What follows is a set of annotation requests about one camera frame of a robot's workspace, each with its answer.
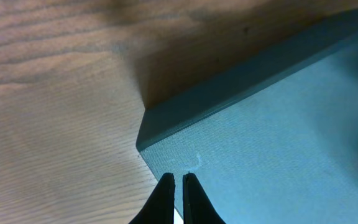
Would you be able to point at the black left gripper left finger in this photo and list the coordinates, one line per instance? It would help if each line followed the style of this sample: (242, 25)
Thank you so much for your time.
(159, 207)

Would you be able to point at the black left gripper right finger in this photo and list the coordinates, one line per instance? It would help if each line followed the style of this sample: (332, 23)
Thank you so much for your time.
(197, 208)

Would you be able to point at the dark green box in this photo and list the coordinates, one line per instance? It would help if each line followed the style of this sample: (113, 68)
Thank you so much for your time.
(274, 139)

